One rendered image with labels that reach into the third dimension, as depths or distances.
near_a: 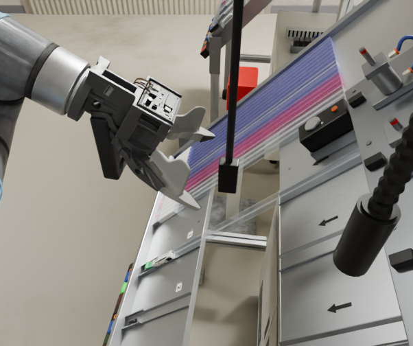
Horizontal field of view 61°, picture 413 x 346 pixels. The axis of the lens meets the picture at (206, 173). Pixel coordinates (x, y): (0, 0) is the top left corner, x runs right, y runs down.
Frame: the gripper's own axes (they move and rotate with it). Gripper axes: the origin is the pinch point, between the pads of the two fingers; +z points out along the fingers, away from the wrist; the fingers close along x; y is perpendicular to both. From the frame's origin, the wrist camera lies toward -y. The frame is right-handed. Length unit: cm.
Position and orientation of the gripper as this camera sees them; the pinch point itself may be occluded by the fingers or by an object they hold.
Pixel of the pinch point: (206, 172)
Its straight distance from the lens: 51.3
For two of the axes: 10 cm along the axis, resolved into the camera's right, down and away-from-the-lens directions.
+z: 8.5, 4.5, 2.8
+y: 5.1, -5.6, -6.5
